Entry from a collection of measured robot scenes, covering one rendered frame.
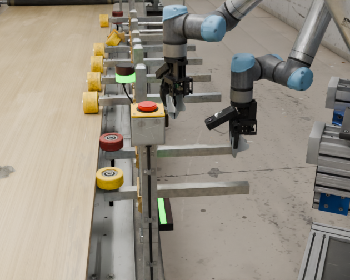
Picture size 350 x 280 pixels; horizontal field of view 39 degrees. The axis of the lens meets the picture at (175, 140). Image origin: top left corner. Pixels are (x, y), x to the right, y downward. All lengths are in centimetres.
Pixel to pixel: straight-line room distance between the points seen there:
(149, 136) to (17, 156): 68
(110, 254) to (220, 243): 117
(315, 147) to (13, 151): 94
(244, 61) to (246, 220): 145
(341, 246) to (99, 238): 120
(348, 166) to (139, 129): 73
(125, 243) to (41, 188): 37
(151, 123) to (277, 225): 193
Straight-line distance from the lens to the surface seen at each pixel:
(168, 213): 164
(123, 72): 153
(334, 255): 237
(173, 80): 155
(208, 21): 147
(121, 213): 180
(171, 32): 152
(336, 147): 153
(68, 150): 163
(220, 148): 172
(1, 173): 152
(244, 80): 162
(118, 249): 163
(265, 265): 259
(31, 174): 151
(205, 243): 269
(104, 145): 166
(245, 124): 168
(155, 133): 104
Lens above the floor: 161
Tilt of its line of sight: 25 degrees down
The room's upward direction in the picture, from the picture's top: straight up
